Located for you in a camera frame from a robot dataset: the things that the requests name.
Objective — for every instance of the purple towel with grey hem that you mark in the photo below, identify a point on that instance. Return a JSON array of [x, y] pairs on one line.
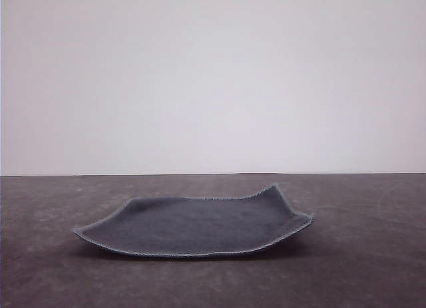
[[193, 226]]

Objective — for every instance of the grey table cloth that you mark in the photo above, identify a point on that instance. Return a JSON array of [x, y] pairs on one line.
[[349, 271]]

